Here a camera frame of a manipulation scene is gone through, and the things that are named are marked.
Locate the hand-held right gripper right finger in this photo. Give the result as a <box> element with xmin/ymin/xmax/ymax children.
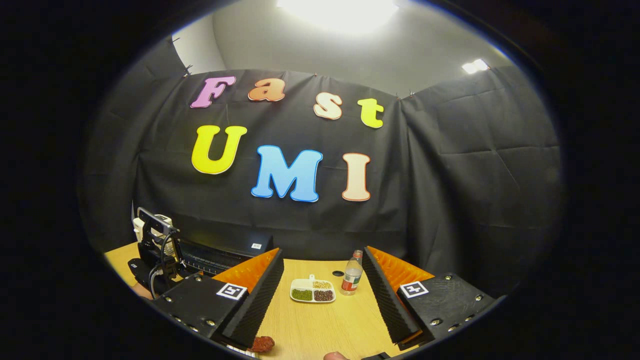
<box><xmin>362</xmin><ymin>246</ymin><xmax>501</xmax><ymax>351</ymax></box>

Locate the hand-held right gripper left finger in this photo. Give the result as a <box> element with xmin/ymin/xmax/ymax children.
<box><xmin>150</xmin><ymin>247</ymin><xmax>285</xmax><ymax>350</ymax></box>

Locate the red meat piece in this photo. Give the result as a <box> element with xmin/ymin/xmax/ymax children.
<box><xmin>248</xmin><ymin>335</ymin><xmax>276</xmax><ymax>354</ymax></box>

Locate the black electric oven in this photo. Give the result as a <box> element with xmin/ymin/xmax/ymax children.
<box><xmin>170</xmin><ymin>231</ymin><xmax>275</xmax><ymax>279</ymax></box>

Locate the white toaster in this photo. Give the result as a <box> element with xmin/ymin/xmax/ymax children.
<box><xmin>132</xmin><ymin>214</ymin><xmax>174</xmax><ymax>244</ymax></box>

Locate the clear bottle with red label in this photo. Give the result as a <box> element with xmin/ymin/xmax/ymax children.
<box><xmin>340</xmin><ymin>249</ymin><xmax>364</xmax><ymax>296</ymax></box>

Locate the white ribbed tray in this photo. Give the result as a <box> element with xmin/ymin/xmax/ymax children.
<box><xmin>225</xmin><ymin>344</ymin><xmax>259</xmax><ymax>359</ymax></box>

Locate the white divided plate of beans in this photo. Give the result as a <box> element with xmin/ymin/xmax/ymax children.
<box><xmin>290</xmin><ymin>274</ymin><xmax>337</xmax><ymax>304</ymax></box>

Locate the black backdrop cloth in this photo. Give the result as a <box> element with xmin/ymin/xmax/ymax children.
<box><xmin>80</xmin><ymin>37</ymin><xmax>563</xmax><ymax>296</ymax></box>

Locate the small ceiling light panel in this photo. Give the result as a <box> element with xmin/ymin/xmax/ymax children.
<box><xmin>461</xmin><ymin>58</ymin><xmax>490</xmax><ymax>75</ymax></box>

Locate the large ceiling light panel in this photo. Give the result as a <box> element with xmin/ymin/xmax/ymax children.
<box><xmin>276</xmin><ymin>0</ymin><xmax>400</xmax><ymax>32</ymax></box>

